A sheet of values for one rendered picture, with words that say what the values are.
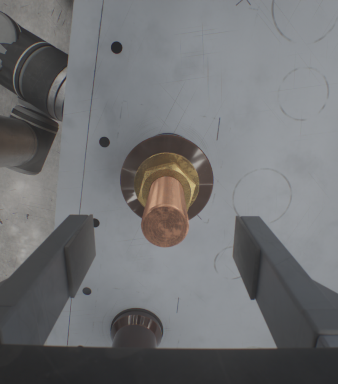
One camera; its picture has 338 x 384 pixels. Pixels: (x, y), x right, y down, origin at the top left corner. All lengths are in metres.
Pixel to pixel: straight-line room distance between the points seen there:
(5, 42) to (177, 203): 0.45
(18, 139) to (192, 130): 0.35
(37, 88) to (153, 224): 0.38
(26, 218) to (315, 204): 1.88
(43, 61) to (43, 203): 1.55
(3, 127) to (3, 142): 0.03
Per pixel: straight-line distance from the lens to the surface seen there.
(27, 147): 0.64
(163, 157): 0.26
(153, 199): 0.19
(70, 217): 0.16
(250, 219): 0.16
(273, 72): 0.39
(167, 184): 0.22
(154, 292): 0.45
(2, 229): 2.21
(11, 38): 0.56
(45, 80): 0.51
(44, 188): 1.97
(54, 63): 0.52
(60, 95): 0.49
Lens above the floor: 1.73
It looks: 74 degrees down
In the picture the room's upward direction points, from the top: 179 degrees counter-clockwise
